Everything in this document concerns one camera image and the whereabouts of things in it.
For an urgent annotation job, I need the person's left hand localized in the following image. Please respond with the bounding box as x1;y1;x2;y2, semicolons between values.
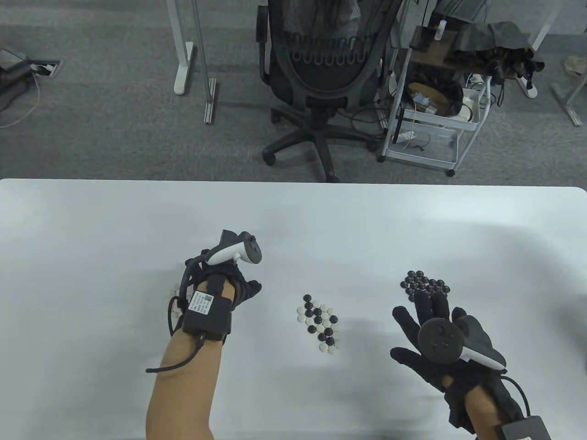
185;250;263;314

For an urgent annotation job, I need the person's right hand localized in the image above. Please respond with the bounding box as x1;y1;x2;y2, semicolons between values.
391;292;523;434

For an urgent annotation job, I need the pile of mixed go stones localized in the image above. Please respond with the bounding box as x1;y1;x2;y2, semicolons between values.
297;294;342;354

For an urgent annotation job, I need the group of black go stones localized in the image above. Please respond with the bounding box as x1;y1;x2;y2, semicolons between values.
401;270;451;303

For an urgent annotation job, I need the person's right forearm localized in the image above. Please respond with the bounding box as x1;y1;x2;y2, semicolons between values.
464;385;505;440

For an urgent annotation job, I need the person's left forearm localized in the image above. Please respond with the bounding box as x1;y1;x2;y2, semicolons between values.
146;282;237;440

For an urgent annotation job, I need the dark grey left hand controller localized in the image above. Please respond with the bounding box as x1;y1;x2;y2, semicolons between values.
205;229;263;266

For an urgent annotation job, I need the black left wrist sensor box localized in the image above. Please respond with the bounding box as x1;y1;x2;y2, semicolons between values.
183;290;233;342

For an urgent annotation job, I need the black wrist sensor box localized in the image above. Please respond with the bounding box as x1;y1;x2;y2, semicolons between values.
501;416;551;440
183;290;233;342

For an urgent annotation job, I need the grey white right hand controller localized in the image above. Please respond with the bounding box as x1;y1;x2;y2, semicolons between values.
417;316;507;371

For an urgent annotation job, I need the black right wrist sensor box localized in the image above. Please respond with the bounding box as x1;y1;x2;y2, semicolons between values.
501;416;551;440

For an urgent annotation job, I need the black mesh office chair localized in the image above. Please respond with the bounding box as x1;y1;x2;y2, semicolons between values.
257;0;402;182

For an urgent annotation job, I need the white wheeled utility cart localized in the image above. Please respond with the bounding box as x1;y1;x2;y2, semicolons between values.
377;23;493;178

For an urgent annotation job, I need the black and tan bag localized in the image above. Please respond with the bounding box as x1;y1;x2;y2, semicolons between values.
406;69;465;117

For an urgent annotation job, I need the white power adapter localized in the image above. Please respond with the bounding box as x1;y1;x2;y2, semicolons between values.
461;87;482;123

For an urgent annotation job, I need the floor socket box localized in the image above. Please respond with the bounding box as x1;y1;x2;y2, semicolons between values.
30;59;62;77

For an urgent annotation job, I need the grey desk leg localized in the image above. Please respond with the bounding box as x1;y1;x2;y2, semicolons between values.
550;76;587;127

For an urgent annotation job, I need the black phone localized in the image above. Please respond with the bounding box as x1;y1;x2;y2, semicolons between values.
410;27;436;50

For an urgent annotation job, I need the black crumpled cloth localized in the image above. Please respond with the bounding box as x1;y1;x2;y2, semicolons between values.
447;22;546;92

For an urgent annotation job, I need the white slanted desk leg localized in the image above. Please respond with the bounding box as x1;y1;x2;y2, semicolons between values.
514;0;558;99

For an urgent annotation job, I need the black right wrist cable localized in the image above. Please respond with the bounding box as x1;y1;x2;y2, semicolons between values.
502;376;532;418

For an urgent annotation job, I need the aluminium profile post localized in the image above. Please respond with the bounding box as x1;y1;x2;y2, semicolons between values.
190;0;217;124

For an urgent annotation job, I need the white floor cable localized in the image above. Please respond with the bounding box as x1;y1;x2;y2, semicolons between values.
0;76;41;128

